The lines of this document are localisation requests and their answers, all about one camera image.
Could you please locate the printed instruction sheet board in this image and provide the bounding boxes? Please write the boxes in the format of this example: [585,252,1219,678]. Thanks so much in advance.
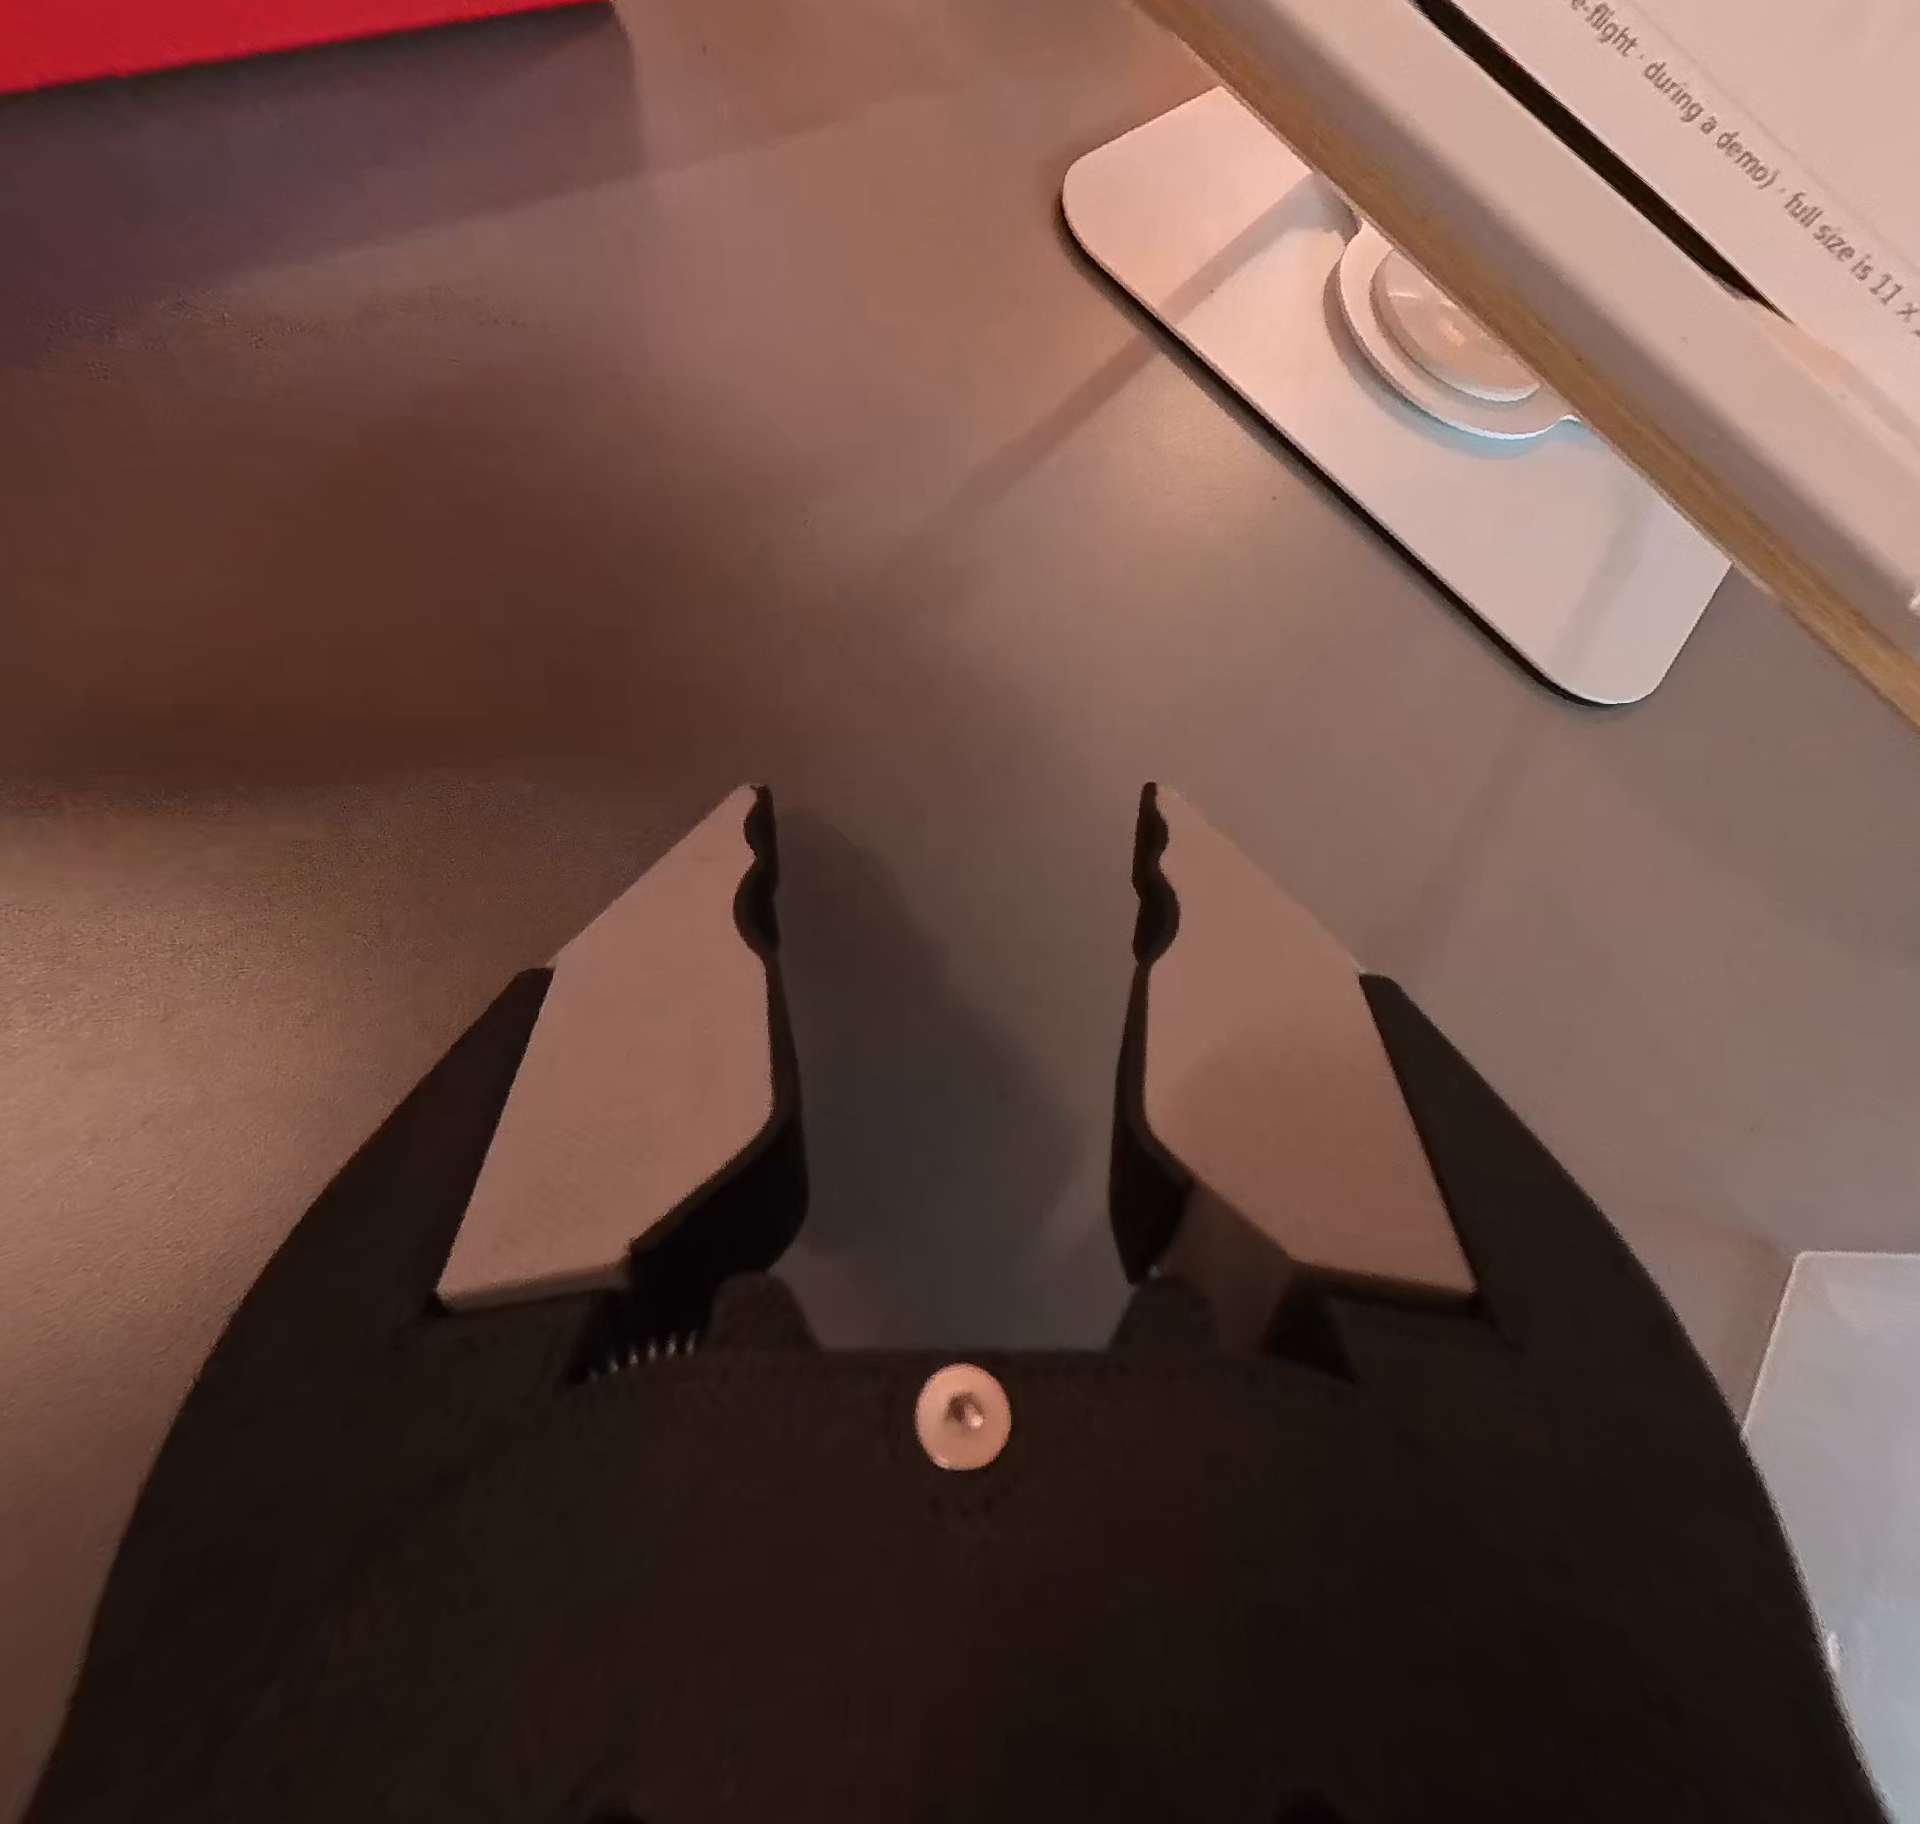
[1349,0,1920,356]

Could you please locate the clear plastic box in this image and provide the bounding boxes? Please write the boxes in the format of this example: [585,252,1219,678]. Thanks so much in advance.
[1739,1251,1920,1824]

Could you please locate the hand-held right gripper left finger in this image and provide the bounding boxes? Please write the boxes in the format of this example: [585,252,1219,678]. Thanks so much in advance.
[435,784,811,1313]

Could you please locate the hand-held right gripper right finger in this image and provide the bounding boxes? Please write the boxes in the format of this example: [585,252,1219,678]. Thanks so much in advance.
[1108,782,1486,1354]

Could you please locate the white metal stand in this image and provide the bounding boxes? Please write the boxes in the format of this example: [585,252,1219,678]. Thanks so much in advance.
[1035,0,1920,732]

